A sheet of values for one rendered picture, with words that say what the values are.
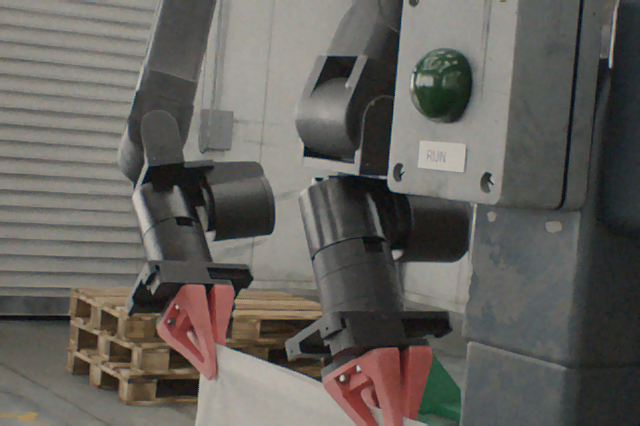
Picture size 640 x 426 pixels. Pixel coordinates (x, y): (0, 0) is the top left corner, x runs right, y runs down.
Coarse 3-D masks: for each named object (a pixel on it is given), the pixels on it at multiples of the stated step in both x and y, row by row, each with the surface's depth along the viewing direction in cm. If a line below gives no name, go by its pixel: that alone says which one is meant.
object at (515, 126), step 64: (448, 0) 54; (512, 0) 50; (576, 0) 51; (512, 64) 50; (448, 128) 53; (512, 128) 50; (576, 128) 52; (448, 192) 53; (512, 192) 51; (576, 192) 52
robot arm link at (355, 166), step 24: (384, 96) 92; (360, 120) 91; (384, 120) 92; (360, 144) 91; (384, 144) 92; (336, 168) 94; (360, 168) 91; (384, 168) 92; (408, 216) 96; (432, 216) 96; (456, 216) 98; (408, 240) 96; (432, 240) 97; (456, 240) 98
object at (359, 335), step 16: (352, 320) 88; (368, 320) 88; (384, 320) 89; (400, 320) 90; (336, 336) 88; (352, 336) 87; (368, 336) 88; (384, 336) 89; (400, 336) 89; (336, 352) 88; (352, 352) 88; (400, 352) 90; (416, 352) 90; (400, 368) 90; (416, 368) 89; (416, 384) 89; (368, 400) 93; (416, 400) 89; (416, 416) 89
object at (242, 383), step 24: (216, 360) 114; (240, 360) 110; (216, 384) 113; (240, 384) 109; (264, 384) 105; (288, 384) 101; (312, 384) 98; (216, 408) 113; (240, 408) 109; (264, 408) 105; (288, 408) 101; (312, 408) 98; (336, 408) 95
